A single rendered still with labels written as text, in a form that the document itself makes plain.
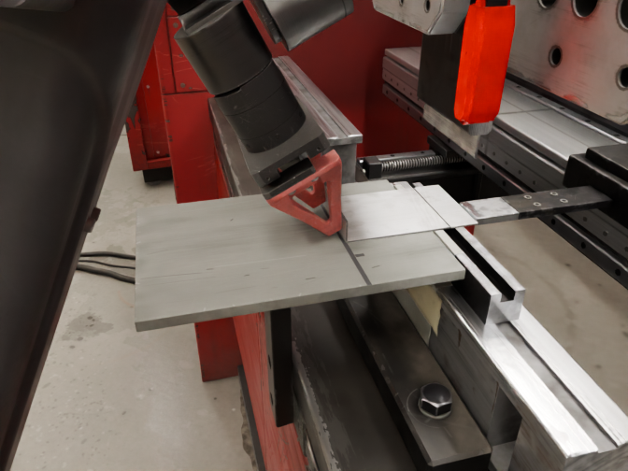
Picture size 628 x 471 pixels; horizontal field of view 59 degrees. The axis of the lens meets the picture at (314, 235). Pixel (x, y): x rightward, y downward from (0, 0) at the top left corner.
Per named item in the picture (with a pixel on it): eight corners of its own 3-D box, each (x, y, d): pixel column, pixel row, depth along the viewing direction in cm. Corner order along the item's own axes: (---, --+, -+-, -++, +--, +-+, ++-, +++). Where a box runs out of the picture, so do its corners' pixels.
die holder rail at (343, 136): (263, 100, 126) (261, 57, 121) (289, 98, 127) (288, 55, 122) (322, 197, 84) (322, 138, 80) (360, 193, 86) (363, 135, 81)
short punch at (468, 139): (414, 120, 54) (424, 14, 49) (434, 118, 54) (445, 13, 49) (463, 159, 45) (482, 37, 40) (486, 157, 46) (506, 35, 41)
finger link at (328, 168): (351, 189, 54) (307, 107, 49) (376, 224, 48) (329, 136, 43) (291, 224, 54) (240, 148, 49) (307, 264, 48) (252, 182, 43)
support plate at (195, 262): (137, 217, 56) (135, 207, 55) (386, 187, 61) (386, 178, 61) (135, 333, 41) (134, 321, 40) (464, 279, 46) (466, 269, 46)
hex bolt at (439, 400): (412, 397, 47) (414, 383, 46) (442, 391, 47) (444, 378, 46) (426, 421, 44) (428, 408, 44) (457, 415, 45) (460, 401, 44)
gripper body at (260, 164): (305, 110, 52) (264, 38, 48) (335, 151, 43) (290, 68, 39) (245, 146, 52) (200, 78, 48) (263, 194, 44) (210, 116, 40)
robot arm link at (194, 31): (164, 18, 43) (165, 32, 38) (241, -30, 43) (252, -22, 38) (213, 93, 47) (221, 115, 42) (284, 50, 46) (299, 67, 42)
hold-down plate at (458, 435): (321, 272, 67) (321, 251, 66) (363, 266, 69) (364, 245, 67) (425, 490, 43) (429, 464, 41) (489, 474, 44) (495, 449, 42)
